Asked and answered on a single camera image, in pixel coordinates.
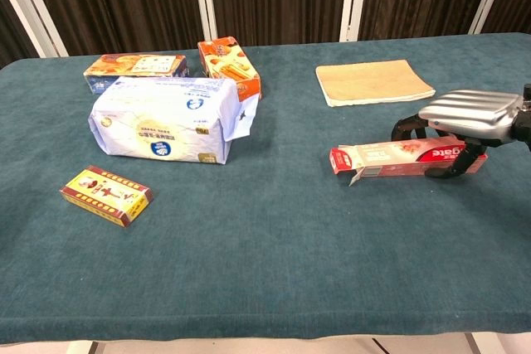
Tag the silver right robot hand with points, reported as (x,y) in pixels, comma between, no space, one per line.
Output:
(469,111)

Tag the red white toothpaste box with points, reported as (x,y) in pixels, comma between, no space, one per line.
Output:
(394,159)

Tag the beige folded cloth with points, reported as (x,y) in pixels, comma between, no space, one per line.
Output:
(373,82)

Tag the orange biscuit box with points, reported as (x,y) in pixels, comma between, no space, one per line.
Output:
(230,64)

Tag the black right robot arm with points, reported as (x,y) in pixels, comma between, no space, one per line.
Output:
(523,122)

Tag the teal green table cloth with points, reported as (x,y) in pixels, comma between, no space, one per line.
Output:
(265,225)

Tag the white blue tissue pack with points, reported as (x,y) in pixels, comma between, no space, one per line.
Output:
(162,119)

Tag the blue orange cookie box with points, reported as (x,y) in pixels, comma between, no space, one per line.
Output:
(137,68)

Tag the yellow red small box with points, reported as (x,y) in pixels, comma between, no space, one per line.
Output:
(105,196)

